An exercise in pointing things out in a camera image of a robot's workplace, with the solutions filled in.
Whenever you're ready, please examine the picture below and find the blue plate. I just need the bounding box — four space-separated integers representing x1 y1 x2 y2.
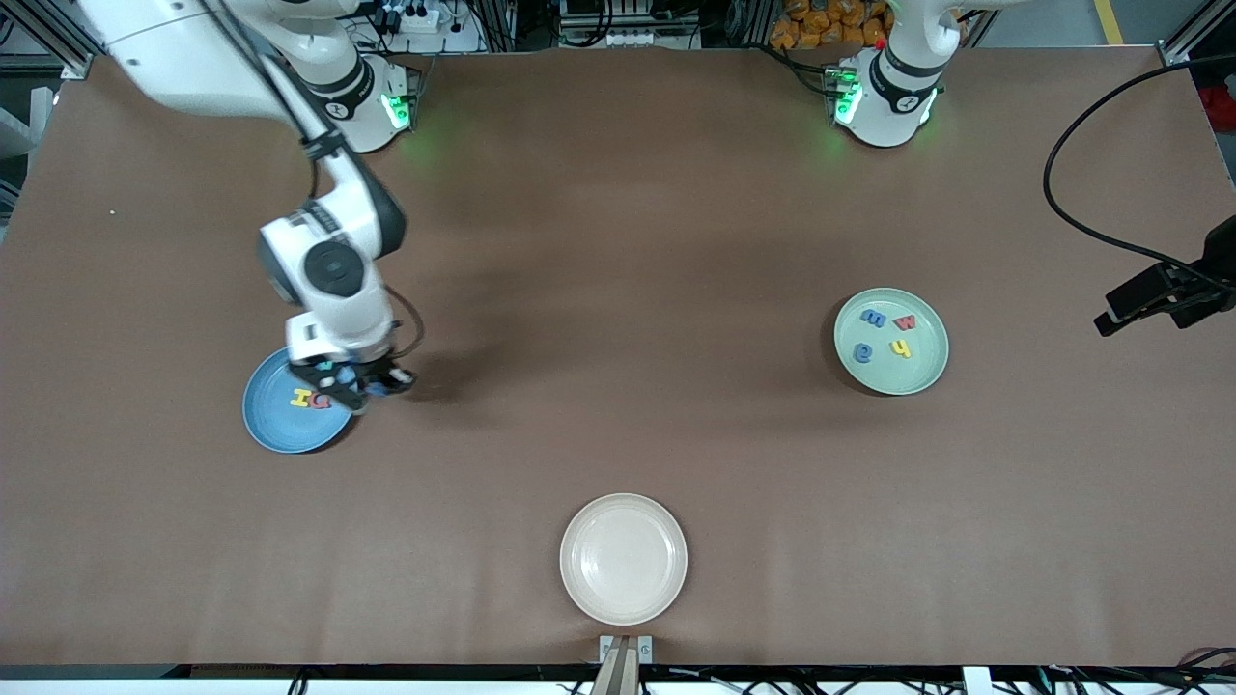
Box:
242 347 354 455

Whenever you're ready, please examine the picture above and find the green plate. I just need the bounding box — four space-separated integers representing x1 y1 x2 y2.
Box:
834 288 950 397

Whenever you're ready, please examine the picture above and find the beige plate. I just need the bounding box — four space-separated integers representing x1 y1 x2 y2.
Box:
560 493 688 626

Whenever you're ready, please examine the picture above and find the red shoe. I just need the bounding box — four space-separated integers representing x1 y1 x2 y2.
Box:
1197 83 1236 132

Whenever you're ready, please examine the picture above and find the brown table mat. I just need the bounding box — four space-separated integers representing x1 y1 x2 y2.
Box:
0 43 1236 667

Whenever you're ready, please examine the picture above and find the white power strip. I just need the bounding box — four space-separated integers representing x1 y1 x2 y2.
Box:
379 3 443 33

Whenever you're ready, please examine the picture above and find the equipment rack shelf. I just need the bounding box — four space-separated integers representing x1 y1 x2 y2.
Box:
558 0 702 49

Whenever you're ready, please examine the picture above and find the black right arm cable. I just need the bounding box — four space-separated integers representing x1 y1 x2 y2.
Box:
198 0 425 360

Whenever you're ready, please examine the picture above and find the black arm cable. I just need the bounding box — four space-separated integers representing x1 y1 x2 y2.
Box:
198 0 425 360
1042 53 1236 286

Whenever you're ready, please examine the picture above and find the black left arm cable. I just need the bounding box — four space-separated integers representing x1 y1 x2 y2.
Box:
1042 53 1236 286

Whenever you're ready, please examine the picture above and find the aluminium frame profile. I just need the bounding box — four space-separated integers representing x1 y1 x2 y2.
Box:
17 0 98 80
1159 0 1236 69

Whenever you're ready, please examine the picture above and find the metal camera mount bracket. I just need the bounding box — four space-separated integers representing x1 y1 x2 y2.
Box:
599 634 654 695

